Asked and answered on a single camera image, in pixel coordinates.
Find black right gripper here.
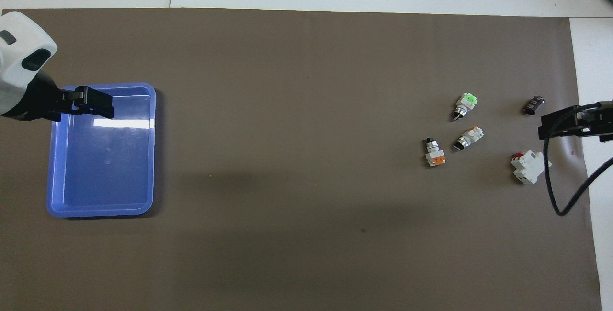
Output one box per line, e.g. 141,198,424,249
538,102,613,142

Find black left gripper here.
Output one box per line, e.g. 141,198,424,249
2,70,115,123

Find orange push button switch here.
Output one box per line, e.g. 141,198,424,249
424,138,447,168

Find small dark terminal block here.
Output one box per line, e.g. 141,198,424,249
523,95,545,115

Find white red circuit breaker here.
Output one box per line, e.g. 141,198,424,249
511,150,552,185

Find blue plastic tray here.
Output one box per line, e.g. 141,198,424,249
46,82,157,219

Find brown table mat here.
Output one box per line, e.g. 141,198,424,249
0,8,603,311

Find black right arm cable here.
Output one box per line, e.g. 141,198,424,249
543,107,613,217

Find green block selector switch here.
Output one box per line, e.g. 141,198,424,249
452,92,478,122

